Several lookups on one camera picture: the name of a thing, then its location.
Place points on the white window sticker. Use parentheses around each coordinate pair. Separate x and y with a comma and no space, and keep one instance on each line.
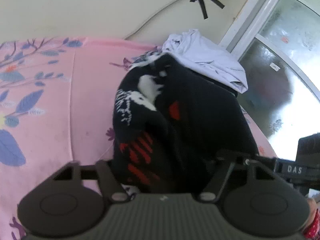
(274,66)

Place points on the white garment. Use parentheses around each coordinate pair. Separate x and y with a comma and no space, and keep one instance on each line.
(207,55)

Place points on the white-framed frosted window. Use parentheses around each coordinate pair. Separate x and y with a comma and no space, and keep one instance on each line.
(282,85)

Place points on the red window sticker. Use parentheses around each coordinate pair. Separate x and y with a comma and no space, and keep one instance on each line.
(285,39)

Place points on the black garment with red print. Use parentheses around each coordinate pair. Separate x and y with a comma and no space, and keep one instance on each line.
(195,120)

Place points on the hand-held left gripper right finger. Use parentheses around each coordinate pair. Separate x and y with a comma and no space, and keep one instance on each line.
(220,177)

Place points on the pink floral bedsheet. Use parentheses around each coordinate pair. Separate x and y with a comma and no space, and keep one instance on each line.
(57,120)

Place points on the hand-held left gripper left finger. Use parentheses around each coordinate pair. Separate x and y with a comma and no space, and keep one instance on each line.
(107,177)

